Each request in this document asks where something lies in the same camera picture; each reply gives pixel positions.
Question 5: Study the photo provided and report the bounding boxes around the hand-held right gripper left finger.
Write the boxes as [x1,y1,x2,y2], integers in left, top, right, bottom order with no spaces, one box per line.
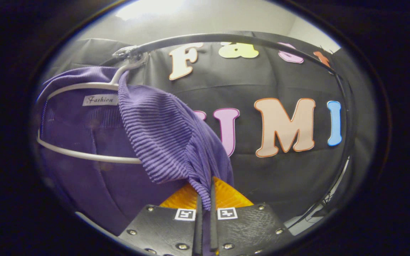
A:
[117,182,203,256]

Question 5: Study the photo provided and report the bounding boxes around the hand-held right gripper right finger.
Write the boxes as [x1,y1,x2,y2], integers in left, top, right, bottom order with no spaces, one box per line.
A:
[210,177,294,256]

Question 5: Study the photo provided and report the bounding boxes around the purple knit shirt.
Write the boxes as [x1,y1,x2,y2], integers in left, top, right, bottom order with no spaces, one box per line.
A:
[36,66,235,256]

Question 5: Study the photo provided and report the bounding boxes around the white clothes hanger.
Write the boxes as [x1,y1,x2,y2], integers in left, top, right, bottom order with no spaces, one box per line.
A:
[36,48,150,165]

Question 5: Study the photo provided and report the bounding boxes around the black clothes rack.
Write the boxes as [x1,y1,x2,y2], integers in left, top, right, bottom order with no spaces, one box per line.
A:
[100,33,356,230]

